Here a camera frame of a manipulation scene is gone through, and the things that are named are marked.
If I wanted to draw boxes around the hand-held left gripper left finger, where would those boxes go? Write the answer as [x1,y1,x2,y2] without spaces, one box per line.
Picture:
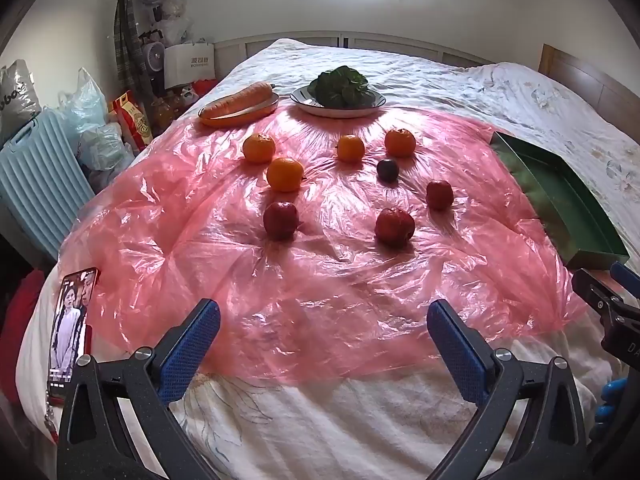
[56,298,222,480]

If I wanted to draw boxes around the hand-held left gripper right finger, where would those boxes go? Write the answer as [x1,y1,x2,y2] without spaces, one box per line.
[426,299,593,480]

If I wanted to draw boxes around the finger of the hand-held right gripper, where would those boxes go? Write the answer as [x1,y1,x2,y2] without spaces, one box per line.
[571,267,628,323]
[609,261,640,306]

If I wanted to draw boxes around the green tray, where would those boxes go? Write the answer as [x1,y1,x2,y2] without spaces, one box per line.
[490,131,630,271]

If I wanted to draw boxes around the red apple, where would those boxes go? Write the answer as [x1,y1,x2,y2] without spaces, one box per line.
[374,207,416,247]
[425,179,454,211]
[263,201,300,241]

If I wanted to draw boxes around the orange mandarin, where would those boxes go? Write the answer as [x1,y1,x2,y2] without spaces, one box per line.
[266,157,305,193]
[336,134,366,163]
[242,132,277,164]
[384,128,417,158]

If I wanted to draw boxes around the person's right hand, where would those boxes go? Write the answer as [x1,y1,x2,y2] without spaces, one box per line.
[594,379,627,426]

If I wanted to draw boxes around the smartphone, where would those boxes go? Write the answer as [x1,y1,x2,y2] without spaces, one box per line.
[46,266,101,406]

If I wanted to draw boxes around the pink plastic sheet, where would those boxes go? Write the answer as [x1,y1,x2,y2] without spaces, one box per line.
[59,95,591,388]

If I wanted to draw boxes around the brown wooden furniture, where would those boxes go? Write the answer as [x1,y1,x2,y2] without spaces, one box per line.
[537,42,640,133]

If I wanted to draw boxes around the crumpled clear plastic bag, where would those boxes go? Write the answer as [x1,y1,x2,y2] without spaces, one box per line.
[75,122,136,181]

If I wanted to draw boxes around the light blue ribbed suitcase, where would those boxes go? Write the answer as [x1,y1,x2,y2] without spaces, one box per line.
[0,106,96,261]

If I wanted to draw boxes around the orange oval plate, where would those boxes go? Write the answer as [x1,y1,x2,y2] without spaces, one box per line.
[198,92,280,128]

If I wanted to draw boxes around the red yellow rice bag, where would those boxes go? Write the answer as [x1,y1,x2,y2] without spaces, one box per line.
[109,90,155,151]

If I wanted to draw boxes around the carrot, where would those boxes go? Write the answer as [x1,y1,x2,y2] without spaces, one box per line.
[199,81,277,120]

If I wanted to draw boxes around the white enamel plate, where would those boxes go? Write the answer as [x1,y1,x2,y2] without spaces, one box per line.
[290,84,387,119]

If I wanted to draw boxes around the translucent bluish plastic bag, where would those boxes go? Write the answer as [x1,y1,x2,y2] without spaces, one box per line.
[57,67,110,133]

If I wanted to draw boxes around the white paper bag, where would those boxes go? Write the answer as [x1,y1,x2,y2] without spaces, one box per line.
[164,40,217,90]

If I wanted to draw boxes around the dark leafy greens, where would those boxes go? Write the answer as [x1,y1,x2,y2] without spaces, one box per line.
[307,65,377,109]

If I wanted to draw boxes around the white panelled headboard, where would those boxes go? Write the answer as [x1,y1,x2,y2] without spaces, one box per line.
[212,30,496,78]

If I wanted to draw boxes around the grey printed bag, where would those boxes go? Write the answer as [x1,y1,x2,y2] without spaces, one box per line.
[0,59,42,146]

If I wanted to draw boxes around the plaid scarf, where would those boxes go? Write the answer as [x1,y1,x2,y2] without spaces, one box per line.
[112,0,151,96]

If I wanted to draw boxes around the bundle of plastic bags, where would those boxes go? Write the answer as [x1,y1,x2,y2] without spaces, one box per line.
[157,0,196,46]

